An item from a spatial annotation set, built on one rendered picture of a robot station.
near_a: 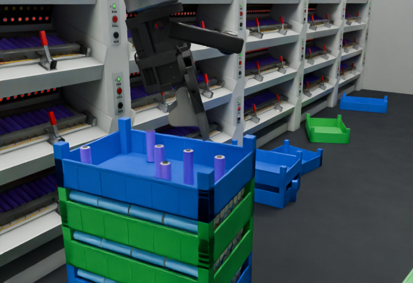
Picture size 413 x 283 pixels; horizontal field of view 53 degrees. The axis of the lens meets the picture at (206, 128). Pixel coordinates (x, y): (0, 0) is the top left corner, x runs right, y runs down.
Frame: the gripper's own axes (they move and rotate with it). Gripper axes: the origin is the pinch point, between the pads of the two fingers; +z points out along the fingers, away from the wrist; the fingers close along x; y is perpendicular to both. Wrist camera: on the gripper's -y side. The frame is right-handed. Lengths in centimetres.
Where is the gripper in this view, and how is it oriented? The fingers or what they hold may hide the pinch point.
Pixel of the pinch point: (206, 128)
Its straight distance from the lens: 68.0
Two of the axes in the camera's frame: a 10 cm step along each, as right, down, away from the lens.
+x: 0.7, 2.9, -9.6
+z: 2.6, 9.2, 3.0
